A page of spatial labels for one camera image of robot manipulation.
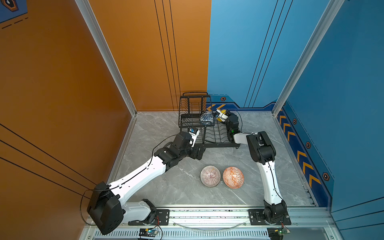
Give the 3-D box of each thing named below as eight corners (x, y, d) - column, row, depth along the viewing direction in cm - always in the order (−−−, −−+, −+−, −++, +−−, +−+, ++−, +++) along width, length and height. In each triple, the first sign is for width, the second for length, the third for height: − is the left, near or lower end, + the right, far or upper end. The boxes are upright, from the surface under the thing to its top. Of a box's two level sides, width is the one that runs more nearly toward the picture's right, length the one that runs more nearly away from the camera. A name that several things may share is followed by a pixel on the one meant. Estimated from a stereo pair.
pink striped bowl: (208, 192, 83) (209, 188, 77) (197, 177, 88) (197, 172, 82) (222, 181, 87) (224, 176, 81) (211, 167, 92) (212, 162, 86)
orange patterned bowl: (221, 185, 85) (222, 181, 80) (223, 169, 91) (225, 165, 86) (240, 190, 83) (243, 186, 78) (241, 174, 89) (244, 169, 84)
